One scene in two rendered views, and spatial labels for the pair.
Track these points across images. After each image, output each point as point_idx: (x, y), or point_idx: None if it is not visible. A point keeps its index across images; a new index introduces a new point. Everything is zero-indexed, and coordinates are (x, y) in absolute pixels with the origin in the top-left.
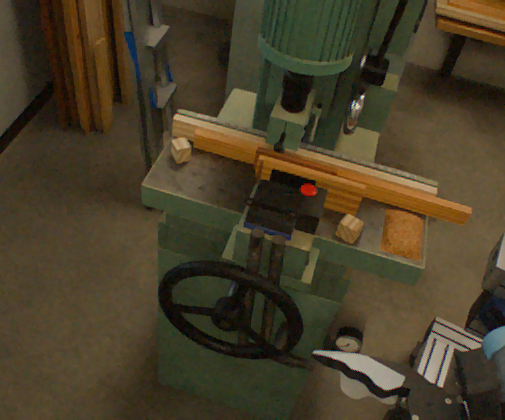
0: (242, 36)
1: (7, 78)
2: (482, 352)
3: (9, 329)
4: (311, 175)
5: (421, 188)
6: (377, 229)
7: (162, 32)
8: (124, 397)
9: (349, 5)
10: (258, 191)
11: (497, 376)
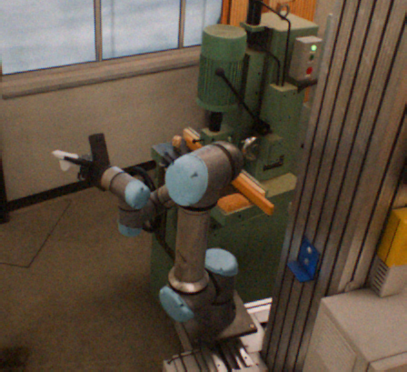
0: (300, 132)
1: (189, 124)
2: (101, 133)
3: (107, 233)
4: None
5: (256, 188)
6: (223, 196)
7: None
8: (128, 286)
9: (216, 81)
10: (174, 153)
11: (97, 136)
